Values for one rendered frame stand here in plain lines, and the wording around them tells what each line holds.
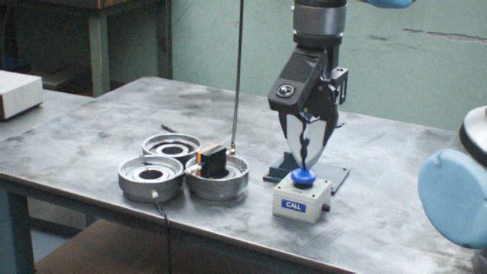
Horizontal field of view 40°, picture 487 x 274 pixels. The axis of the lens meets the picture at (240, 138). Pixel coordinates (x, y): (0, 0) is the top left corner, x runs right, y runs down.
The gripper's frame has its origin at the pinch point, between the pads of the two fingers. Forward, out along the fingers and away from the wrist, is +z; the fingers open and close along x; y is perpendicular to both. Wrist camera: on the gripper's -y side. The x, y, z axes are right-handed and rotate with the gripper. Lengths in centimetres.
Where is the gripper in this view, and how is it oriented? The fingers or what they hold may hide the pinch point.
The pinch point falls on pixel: (303, 164)
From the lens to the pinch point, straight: 103.1
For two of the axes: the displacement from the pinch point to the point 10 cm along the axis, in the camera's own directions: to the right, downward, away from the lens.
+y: 4.5, -3.3, 8.3
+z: -0.2, 9.2, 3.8
